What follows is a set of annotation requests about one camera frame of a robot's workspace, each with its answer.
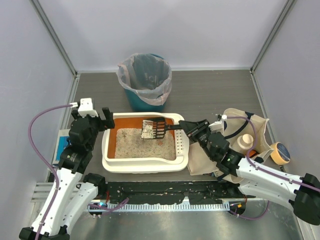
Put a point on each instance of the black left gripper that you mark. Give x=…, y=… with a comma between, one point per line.
x=100, y=122

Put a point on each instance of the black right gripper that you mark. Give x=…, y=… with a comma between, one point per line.
x=196, y=128

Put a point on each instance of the black litter scoop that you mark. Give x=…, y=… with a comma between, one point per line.
x=160, y=127

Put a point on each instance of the litter clump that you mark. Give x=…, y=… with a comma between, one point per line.
x=147, y=131

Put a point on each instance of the white orange litter box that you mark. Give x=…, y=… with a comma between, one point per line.
x=145, y=165

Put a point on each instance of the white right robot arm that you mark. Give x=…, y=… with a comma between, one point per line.
x=300, y=194

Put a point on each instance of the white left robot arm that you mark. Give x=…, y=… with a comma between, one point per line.
x=72, y=190

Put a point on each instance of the cat litter sand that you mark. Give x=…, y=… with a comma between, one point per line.
x=129, y=144

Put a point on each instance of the blue white box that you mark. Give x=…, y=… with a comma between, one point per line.
x=61, y=144

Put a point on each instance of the beige canvas tote bag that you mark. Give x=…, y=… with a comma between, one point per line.
x=255, y=125

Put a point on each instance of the clear plastic bin liner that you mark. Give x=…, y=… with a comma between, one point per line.
x=145, y=75

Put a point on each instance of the masking tape roll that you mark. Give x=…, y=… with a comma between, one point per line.
x=280, y=154

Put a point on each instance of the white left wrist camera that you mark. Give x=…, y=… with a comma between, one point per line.
x=85, y=107

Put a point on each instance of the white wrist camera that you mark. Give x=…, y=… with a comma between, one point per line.
x=219, y=125
x=85, y=107

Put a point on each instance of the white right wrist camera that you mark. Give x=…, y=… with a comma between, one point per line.
x=219, y=125

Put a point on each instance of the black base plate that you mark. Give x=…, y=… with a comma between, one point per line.
x=169, y=192

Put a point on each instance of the white slotted cable duct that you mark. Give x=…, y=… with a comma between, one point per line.
x=185, y=206

